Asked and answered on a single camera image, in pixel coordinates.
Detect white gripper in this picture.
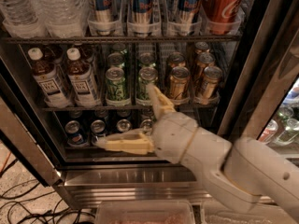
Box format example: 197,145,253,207
94,83,198,163

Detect tea bottle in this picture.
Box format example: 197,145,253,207
74,44,94,63
66,48,100,107
42,44,64,64
28,48,72,108

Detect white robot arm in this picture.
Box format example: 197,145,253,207
95,84,299,221

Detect blue Pepsi can middle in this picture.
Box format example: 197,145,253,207
90,119,108,140

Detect blue pepsi can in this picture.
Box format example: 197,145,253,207
116,119,132,133
64,120,88,147
90,119,108,140

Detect steel fridge door left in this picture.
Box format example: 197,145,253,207
0,63,61,186

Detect blue Red Bull can middle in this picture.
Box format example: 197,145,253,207
130,0,153,37

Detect blue red bull can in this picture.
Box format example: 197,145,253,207
89,0,121,36
175,0,201,35
130,0,153,37

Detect clear water bottle right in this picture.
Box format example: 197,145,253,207
39,0,83,38

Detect clear water bottle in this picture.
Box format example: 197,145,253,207
39,0,83,38
0,0,47,38

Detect clear water bottle left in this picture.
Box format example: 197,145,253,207
0,0,47,38

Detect silver can front left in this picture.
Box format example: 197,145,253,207
140,119,153,134

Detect blue Pepsi can right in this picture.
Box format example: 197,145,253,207
116,119,132,133

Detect green can front left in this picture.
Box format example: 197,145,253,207
106,67,128,101

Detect green can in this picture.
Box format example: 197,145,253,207
138,52,156,68
107,52,125,69
106,67,128,101
137,67,158,100

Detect green can front right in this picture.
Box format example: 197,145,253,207
137,67,158,100

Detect gold can front left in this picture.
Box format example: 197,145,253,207
166,66,190,100

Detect gold can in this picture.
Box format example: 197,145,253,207
167,52,186,68
192,52,216,79
166,66,190,100
192,41,210,55
196,66,222,99

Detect gold can front right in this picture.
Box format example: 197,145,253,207
196,66,222,99

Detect blue Pepsi can left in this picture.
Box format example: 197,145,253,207
64,120,88,147

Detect gold can rear right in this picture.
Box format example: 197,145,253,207
192,41,210,55

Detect blue Red Bull can right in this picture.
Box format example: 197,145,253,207
175,0,201,35

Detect blue Red Bull can left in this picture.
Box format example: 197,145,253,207
89,0,121,36

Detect red Coca-Cola can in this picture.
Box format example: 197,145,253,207
202,0,242,35

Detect clear plastic bin right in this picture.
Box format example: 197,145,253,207
201,201,297,224

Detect middle wire shelf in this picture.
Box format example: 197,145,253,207
42,104,217,112

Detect wire shelf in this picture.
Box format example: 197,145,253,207
1,35,242,44
42,104,217,112

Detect upper wire shelf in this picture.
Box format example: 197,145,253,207
1,35,242,44

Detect black floor cables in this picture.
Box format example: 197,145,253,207
0,159,96,224

